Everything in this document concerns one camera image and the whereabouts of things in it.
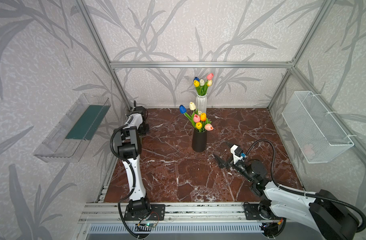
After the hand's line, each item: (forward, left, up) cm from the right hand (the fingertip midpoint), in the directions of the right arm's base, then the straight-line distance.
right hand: (221, 143), depth 75 cm
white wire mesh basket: (-4, -39, +12) cm, 41 cm away
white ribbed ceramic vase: (+34, +9, -5) cm, 36 cm away
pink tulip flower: (+36, +4, +15) cm, 39 cm away
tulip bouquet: (+7, +11, +8) cm, 16 cm away
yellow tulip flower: (+37, +4, +10) cm, 38 cm away
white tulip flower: (+37, +9, +10) cm, 39 cm away
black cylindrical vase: (+9, +11, -13) cm, 19 cm away
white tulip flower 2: (+16, +15, +11) cm, 25 cm away
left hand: (+23, +50, -19) cm, 58 cm away
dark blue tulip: (+13, +20, +11) cm, 26 cm away
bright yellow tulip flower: (+32, +12, +14) cm, 37 cm away
